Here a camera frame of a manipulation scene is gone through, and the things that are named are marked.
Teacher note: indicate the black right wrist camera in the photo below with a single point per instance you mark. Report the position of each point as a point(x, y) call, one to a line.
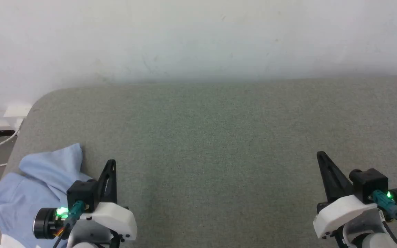
point(370, 181)

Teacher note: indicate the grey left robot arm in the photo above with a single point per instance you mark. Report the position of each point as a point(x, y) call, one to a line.
point(88, 236)

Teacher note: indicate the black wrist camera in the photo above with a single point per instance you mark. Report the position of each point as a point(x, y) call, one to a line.
point(81, 193)
point(370, 181)

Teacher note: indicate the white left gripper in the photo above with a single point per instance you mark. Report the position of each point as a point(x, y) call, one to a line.
point(115, 217)

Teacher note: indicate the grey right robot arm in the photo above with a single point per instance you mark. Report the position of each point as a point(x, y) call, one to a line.
point(370, 234)

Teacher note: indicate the white wall socket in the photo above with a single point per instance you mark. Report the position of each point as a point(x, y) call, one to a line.
point(16, 112)

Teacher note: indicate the grey-green fabric sofa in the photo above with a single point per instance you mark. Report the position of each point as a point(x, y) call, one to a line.
point(219, 155)

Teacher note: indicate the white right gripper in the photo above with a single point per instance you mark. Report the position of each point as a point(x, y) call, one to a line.
point(343, 210)

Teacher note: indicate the light blue shirt white collar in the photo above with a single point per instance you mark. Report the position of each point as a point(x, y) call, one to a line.
point(19, 196)

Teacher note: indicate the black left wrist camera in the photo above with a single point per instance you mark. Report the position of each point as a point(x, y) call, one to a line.
point(81, 193)

